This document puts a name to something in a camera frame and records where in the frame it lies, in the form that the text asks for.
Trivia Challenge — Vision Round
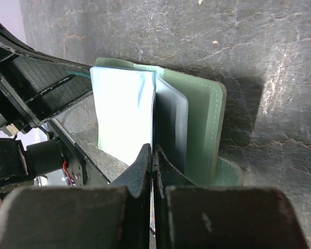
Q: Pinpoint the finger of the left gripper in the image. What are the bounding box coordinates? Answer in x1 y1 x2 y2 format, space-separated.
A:
0 23 91 70

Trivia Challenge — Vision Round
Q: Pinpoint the white credit card stack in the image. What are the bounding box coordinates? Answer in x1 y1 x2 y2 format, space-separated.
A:
150 180 156 236

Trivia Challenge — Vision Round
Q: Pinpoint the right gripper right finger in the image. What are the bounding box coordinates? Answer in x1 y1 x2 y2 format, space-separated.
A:
153 147 308 248

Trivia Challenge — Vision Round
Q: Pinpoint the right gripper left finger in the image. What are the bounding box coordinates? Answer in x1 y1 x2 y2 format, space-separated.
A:
0 144 151 248

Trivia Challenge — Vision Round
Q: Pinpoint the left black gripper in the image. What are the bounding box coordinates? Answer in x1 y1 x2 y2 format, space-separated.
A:
0 56 92 193

